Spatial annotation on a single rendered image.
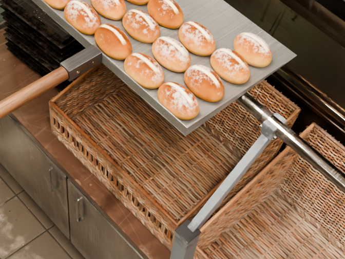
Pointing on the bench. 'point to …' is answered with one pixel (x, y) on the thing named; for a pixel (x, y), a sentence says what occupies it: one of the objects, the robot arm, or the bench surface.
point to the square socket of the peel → (82, 61)
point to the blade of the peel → (283, 55)
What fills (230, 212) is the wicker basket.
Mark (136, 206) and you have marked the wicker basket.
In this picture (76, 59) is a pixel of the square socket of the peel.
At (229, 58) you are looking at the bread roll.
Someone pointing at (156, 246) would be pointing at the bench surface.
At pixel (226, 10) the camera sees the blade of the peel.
